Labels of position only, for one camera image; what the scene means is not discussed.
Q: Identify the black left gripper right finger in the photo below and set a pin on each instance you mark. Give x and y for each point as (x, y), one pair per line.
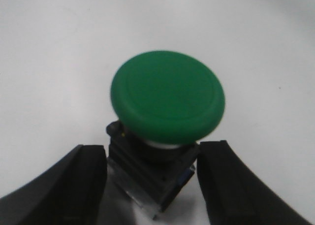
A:
(234, 195)

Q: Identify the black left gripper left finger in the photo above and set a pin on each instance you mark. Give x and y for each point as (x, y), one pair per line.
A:
(68, 193)

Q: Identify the green mushroom push button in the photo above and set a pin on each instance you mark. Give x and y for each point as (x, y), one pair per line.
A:
(165, 102)

